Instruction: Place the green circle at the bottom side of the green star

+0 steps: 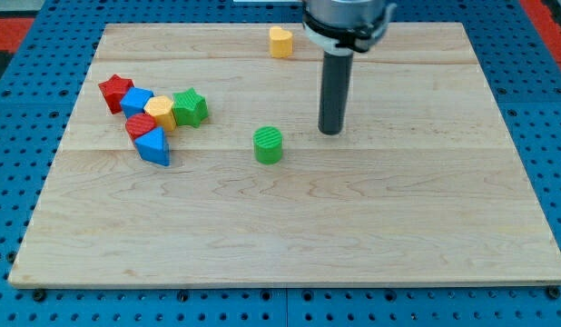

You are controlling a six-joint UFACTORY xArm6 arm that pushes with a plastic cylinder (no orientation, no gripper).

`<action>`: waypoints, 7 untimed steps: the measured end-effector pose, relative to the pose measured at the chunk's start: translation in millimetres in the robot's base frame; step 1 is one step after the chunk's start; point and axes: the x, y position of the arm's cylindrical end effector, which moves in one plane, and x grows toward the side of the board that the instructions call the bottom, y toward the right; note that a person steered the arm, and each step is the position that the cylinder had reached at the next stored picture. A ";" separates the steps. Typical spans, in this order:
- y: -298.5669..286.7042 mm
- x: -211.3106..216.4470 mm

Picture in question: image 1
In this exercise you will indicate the yellow heart block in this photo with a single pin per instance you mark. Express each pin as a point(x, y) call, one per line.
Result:
point(280, 42)

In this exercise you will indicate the red cylinder block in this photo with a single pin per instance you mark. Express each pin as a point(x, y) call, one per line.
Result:
point(139, 124)

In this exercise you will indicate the blue triangle block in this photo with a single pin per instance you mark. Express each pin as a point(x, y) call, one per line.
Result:
point(153, 147)

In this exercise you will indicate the blue cube block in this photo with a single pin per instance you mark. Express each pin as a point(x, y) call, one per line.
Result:
point(134, 101)

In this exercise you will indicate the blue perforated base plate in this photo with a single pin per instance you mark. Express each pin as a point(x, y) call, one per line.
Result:
point(37, 94)

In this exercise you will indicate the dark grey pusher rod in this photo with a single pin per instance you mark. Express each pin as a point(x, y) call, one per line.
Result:
point(336, 70)

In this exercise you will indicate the green star block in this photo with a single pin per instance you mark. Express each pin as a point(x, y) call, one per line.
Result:
point(189, 108)

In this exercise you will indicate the green cylinder block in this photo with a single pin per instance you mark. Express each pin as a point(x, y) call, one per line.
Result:
point(267, 144)

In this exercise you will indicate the wooden board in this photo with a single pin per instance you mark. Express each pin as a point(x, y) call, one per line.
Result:
point(422, 188)

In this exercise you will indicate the red star block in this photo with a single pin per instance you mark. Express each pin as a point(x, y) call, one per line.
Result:
point(113, 90)

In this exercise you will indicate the yellow hexagon block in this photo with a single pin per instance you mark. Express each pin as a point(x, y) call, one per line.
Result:
point(160, 109)

